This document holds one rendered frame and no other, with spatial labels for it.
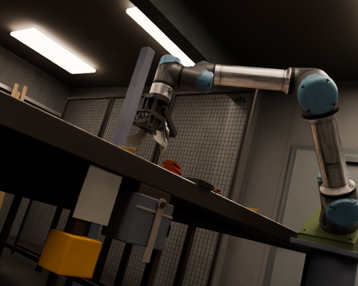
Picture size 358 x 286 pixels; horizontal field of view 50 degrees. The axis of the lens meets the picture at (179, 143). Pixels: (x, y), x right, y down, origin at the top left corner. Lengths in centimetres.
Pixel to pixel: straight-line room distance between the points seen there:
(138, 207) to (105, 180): 11
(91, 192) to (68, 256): 14
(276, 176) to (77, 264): 403
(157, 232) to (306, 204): 359
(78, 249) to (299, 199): 384
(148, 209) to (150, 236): 7
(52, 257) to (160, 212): 29
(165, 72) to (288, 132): 370
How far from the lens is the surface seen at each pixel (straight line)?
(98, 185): 88
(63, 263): 83
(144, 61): 371
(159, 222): 98
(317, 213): 175
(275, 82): 138
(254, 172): 486
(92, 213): 88
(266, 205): 469
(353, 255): 151
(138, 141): 129
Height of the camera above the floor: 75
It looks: 14 degrees up
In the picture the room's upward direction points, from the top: 16 degrees clockwise
